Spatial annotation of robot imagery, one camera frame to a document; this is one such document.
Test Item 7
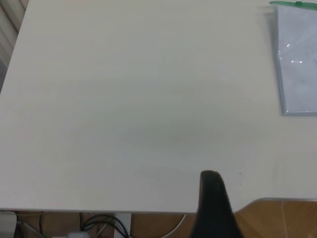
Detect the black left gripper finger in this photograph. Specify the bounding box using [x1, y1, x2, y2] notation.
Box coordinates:
[189, 170, 245, 238]

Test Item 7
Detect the grey box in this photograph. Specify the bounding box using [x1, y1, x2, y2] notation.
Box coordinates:
[0, 210, 18, 238]

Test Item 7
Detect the white power strip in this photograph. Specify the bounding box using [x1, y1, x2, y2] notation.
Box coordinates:
[66, 231, 90, 238]

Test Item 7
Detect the white table leg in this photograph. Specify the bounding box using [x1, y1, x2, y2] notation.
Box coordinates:
[114, 212, 132, 238]

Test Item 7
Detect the white cable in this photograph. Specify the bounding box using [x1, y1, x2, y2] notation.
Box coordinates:
[131, 214, 187, 238]

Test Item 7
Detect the black cable bundle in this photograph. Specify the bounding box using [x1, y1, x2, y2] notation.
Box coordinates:
[83, 214, 126, 238]

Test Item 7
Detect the clear zip bag green zipper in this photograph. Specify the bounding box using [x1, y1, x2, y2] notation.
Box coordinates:
[268, 0, 317, 116]

